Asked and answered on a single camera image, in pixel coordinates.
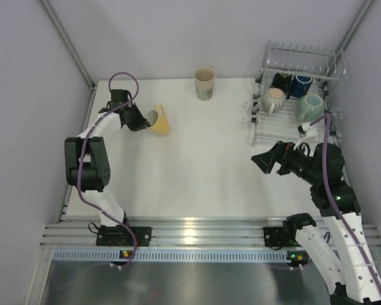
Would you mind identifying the black mug cream inside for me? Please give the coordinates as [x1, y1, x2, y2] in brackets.
[270, 72, 292, 98]

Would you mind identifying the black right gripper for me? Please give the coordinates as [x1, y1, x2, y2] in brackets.
[251, 139, 321, 185]

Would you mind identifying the tall beige floral cup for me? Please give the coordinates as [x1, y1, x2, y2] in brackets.
[194, 66, 215, 101]

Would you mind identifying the right aluminium frame post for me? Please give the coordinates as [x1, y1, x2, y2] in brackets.
[331, 0, 377, 63]

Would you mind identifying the clear dish rack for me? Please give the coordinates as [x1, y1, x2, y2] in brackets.
[239, 39, 347, 149]

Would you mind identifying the left aluminium frame post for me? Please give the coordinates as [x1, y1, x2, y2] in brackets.
[37, 0, 96, 90]

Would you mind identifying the perforated cable duct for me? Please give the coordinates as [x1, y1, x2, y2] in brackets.
[53, 248, 291, 263]

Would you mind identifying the yellow mug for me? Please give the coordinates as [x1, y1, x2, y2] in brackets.
[145, 105, 170, 136]

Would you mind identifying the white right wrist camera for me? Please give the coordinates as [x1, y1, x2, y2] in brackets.
[297, 122, 318, 141]

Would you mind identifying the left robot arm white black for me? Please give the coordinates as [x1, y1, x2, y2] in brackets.
[64, 89, 149, 245]

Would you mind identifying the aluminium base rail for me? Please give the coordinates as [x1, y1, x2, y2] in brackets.
[41, 215, 381, 248]

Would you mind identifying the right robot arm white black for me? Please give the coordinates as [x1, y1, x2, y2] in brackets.
[251, 141, 381, 304]

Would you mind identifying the aluminium frame post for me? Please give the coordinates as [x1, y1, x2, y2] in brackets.
[331, 0, 377, 63]
[37, 0, 96, 90]

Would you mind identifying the grey striped mug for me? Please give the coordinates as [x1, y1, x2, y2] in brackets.
[262, 88, 286, 115]

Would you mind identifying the teal green mug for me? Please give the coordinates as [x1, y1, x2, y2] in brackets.
[296, 94, 325, 123]

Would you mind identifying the dark blue mug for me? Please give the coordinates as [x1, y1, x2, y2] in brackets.
[290, 75, 313, 98]

